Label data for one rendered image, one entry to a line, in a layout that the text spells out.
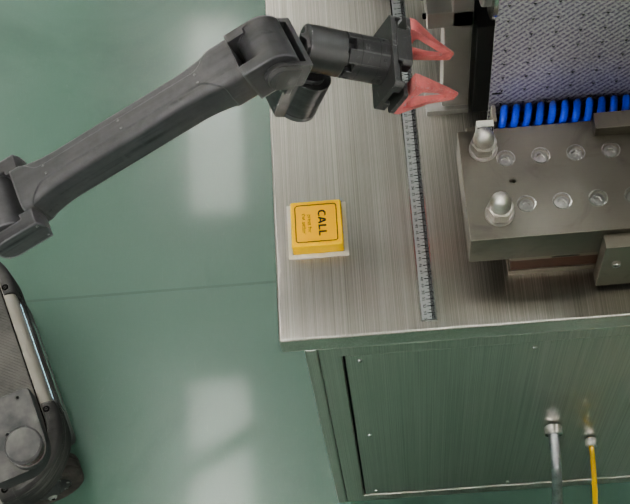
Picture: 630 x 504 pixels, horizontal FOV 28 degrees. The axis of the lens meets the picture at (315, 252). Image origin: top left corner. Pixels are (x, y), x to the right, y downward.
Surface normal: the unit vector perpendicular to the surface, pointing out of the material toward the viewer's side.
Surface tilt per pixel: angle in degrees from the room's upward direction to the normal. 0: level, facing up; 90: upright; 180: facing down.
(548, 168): 0
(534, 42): 90
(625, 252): 90
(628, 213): 0
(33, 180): 16
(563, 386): 90
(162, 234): 0
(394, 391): 90
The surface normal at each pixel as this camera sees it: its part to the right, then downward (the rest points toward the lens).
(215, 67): -0.34, -0.36
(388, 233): -0.07, -0.44
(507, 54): 0.05, 0.89
